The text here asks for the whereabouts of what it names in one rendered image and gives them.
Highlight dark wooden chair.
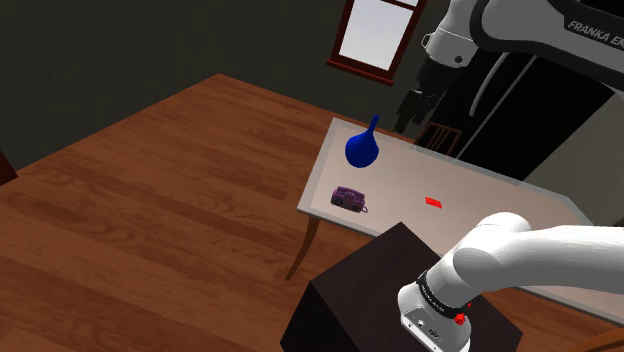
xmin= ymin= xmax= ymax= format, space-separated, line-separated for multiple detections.
xmin=413 ymin=121 xmax=464 ymax=158

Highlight red-framed window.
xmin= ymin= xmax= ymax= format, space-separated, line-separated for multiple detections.
xmin=325 ymin=0 xmax=430 ymax=87

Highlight blue round vase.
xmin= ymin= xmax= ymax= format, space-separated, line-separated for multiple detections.
xmin=344 ymin=114 xmax=381 ymax=169

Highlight pale-topped table with wooden legs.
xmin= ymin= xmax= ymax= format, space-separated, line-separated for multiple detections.
xmin=284 ymin=116 xmax=624 ymax=327

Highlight black refrigerator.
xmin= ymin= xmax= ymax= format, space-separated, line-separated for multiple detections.
xmin=414 ymin=47 xmax=616 ymax=182

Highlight purple toy car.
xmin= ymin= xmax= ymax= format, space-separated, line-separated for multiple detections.
xmin=330 ymin=185 xmax=370 ymax=215

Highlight dark robot stand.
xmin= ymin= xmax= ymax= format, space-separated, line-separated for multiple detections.
xmin=280 ymin=221 xmax=524 ymax=352

